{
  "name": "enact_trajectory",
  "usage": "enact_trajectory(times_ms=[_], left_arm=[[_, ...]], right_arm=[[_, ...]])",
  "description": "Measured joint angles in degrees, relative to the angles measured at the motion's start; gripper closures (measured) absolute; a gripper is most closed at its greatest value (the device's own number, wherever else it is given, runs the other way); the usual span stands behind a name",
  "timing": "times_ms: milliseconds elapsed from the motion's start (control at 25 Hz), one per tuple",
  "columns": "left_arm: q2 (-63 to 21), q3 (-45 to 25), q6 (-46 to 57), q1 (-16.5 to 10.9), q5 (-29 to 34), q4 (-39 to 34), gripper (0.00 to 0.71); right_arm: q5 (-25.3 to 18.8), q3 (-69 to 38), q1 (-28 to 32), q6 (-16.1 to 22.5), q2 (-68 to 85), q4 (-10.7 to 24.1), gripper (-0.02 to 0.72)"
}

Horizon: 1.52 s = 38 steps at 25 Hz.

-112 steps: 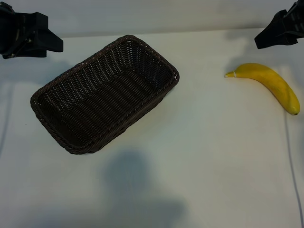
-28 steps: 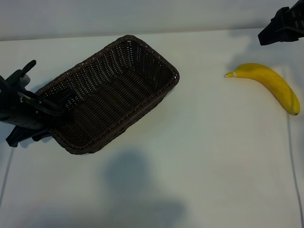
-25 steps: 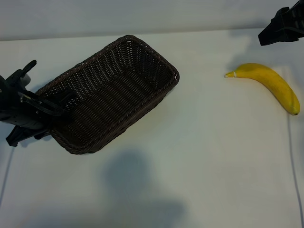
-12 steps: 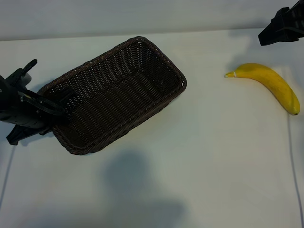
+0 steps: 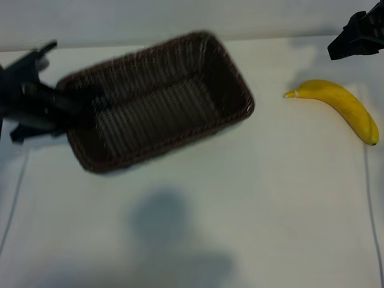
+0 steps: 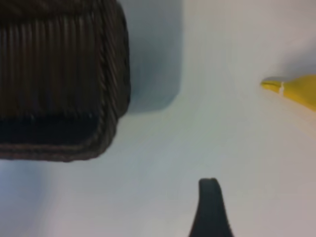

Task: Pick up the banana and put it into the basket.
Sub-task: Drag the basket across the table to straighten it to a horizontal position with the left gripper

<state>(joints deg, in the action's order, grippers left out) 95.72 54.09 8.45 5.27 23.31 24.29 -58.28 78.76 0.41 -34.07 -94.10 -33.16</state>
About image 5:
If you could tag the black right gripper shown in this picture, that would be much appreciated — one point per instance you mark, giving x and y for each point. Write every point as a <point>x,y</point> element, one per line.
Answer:
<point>377,24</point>

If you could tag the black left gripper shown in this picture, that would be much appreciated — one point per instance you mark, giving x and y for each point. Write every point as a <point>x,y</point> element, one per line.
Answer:
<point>15,81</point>

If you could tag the yellow banana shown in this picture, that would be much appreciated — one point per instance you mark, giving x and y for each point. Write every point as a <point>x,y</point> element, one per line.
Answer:
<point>345,102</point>

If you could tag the dark brown wicker basket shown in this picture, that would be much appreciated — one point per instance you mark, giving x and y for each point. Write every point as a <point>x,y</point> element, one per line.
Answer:
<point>168,114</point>

